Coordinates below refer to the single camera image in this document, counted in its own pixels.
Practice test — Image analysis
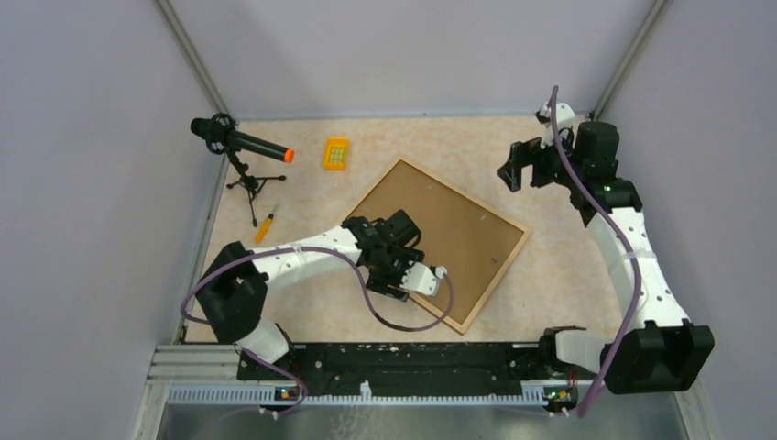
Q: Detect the orange handled screwdriver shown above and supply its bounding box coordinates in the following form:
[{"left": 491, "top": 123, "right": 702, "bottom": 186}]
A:
[{"left": 254, "top": 204, "right": 279, "bottom": 244}]

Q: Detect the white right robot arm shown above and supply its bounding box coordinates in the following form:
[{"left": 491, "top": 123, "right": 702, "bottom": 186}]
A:
[{"left": 497, "top": 121, "right": 715, "bottom": 394}]

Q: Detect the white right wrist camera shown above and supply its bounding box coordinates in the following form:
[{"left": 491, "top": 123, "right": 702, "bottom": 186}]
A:
[{"left": 534, "top": 102, "right": 575, "bottom": 149}]

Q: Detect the aluminium front rail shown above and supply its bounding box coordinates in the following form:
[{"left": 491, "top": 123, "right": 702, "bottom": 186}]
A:
[{"left": 133, "top": 344, "right": 720, "bottom": 439}]

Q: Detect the black mini tripod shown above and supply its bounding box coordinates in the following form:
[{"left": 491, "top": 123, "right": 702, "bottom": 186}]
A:
[{"left": 225, "top": 151, "right": 287, "bottom": 227}]

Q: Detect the wooden picture frame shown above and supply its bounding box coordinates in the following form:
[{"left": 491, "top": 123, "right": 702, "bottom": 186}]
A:
[{"left": 349, "top": 159, "right": 531, "bottom": 335}]

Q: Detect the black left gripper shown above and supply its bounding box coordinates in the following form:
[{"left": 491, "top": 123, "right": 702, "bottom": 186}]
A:
[{"left": 365, "top": 245, "right": 424, "bottom": 303}]

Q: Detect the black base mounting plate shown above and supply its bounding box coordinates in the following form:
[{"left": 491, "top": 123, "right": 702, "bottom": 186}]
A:
[{"left": 236, "top": 341, "right": 600, "bottom": 400}]

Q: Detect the yellow plastic box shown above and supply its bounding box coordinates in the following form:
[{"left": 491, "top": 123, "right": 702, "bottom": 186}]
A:
[{"left": 322, "top": 137, "right": 350, "bottom": 171}]

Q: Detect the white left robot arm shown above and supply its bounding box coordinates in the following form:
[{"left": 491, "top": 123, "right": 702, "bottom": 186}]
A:
[{"left": 194, "top": 210, "right": 442, "bottom": 379}]

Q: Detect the black microphone orange tip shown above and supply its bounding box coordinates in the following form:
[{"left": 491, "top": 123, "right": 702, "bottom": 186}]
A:
[{"left": 190, "top": 113, "right": 295, "bottom": 163}]

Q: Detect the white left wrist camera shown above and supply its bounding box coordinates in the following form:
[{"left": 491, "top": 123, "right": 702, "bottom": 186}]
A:
[{"left": 399, "top": 262, "right": 447, "bottom": 297}]

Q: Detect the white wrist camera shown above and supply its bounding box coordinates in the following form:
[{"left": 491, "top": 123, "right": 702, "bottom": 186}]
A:
[
  {"left": 534, "top": 102, "right": 575, "bottom": 149},
  {"left": 399, "top": 262, "right": 447, "bottom": 297}
]

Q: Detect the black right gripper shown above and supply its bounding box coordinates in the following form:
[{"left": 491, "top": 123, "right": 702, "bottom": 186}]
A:
[{"left": 498, "top": 126, "right": 585, "bottom": 193}]

